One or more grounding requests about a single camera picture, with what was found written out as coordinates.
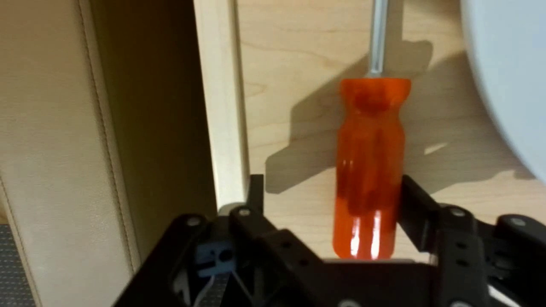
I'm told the white round plate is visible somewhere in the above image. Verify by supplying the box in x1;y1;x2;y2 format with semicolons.
457;0;546;188

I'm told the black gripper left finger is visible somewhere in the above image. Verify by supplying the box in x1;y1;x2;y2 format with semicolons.
227;174;328;270

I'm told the wooden nightstand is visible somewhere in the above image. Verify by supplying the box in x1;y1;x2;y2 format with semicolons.
0;0;546;307

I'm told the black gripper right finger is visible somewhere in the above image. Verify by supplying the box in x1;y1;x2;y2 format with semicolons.
398;174;491;307

